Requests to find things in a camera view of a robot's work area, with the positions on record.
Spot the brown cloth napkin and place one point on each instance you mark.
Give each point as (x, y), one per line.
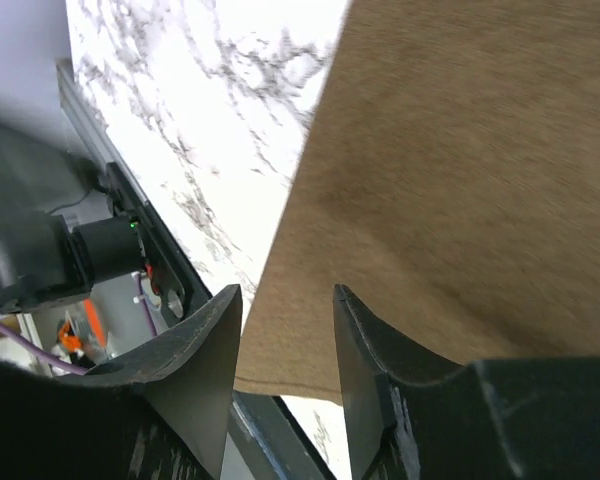
(451, 179)

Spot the black mounting base rail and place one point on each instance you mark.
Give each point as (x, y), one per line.
(263, 431)

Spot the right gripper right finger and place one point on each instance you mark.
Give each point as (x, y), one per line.
(412, 414)

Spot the aluminium extrusion frame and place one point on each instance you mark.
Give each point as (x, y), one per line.
(100, 135)

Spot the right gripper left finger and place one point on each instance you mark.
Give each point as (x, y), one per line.
(159, 411)

